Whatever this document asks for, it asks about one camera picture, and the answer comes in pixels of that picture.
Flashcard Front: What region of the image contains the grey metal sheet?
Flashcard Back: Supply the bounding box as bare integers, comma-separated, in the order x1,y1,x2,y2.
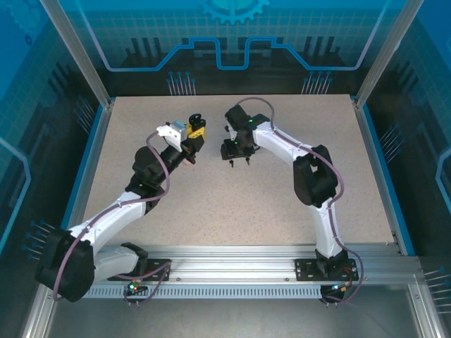
45,298,424,338

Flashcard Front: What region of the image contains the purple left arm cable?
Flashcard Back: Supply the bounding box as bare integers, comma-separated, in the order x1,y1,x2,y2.
51,130,173,303

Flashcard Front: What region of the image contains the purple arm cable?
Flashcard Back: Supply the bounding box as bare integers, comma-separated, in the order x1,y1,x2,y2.
51,130,173,303
234,97,364,284

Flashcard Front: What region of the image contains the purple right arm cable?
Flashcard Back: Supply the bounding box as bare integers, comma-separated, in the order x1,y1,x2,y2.
234,97,364,284

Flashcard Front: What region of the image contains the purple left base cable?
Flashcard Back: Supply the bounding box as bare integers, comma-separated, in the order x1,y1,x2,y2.
123,263,173,308

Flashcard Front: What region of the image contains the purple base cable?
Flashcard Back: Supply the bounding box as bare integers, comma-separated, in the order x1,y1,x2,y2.
320,269,364,308
123,263,173,308

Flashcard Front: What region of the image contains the aluminium mounting rail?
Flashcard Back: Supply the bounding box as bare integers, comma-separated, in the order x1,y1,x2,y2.
94,244,424,287

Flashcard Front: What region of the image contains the aluminium frame post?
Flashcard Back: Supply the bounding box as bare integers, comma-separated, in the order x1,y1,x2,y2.
355,0,426,108
37,0,116,108

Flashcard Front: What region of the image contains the grey slotted cable duct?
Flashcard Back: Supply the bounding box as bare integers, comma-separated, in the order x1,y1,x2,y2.
84,284,323,301

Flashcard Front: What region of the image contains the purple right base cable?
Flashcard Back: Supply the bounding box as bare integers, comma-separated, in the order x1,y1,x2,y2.
320,269,364,308

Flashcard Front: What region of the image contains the aluminium side rail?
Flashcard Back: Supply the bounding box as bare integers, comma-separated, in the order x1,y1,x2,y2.
19,101,116,338
355,101,451,338

